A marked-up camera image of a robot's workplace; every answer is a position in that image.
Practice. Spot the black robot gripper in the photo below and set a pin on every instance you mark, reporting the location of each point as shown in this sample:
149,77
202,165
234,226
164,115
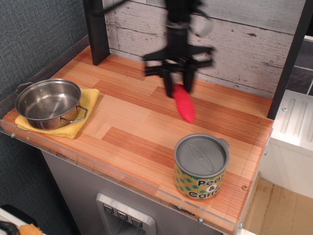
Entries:
176,56

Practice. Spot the red handled metal spoon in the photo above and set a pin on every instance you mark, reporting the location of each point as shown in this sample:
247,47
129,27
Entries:
184,103

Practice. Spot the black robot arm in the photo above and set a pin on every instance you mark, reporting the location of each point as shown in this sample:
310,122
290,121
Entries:
179,12

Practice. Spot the peas and carrots can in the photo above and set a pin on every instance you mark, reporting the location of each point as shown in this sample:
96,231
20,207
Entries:
200,165

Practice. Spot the stainless steel pot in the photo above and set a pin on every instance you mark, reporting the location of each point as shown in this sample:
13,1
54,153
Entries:
50,104

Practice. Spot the white toy sink unit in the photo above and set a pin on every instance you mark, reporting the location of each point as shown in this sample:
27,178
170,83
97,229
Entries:
288,157

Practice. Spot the silver toy fridge dispenser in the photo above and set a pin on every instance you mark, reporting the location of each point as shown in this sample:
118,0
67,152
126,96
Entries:
121,219

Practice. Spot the orange cloth at corner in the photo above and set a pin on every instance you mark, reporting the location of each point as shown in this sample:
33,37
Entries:
30,229

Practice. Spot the black left shelf post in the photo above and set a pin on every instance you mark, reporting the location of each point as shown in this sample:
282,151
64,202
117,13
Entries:
97,31

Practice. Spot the black shelf post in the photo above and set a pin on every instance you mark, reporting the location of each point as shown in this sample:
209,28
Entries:
97,31
298,38

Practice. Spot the black right shelf post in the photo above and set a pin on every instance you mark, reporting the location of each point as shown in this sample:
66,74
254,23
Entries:
298,38

